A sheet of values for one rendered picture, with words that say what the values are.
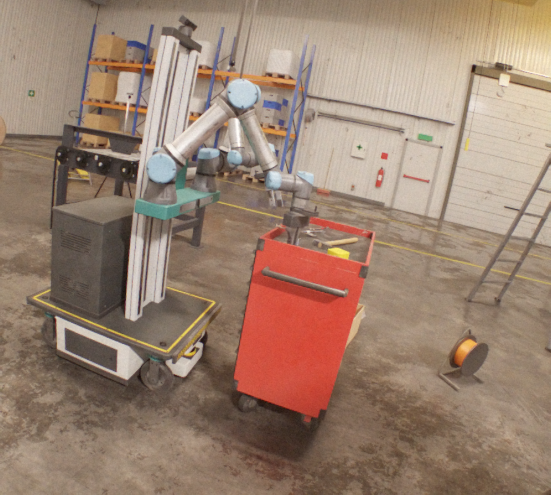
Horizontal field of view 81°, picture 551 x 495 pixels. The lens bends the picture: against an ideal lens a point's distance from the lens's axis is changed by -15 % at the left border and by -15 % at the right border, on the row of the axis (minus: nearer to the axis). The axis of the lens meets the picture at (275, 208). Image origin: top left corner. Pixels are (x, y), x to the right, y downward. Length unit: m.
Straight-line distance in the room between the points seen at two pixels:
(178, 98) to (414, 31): 10.91
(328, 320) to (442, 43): 11.35
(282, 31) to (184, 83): 11.04
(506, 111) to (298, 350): 11.24
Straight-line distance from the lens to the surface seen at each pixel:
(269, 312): 1.66
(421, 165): 11.74
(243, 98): 1.45
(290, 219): 1.55
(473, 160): 11.97
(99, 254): 1.90
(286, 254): 1.55
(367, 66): 12.15
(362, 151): 11.63
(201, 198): 1.91
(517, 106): 12.46
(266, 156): 1.63
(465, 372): 2.82
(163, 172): 1.45
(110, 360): 2.01
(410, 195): 11.76
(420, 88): 12.02
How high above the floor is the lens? 1.35
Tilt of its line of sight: 10 degrees down
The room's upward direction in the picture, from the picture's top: 11 degrees clockwise
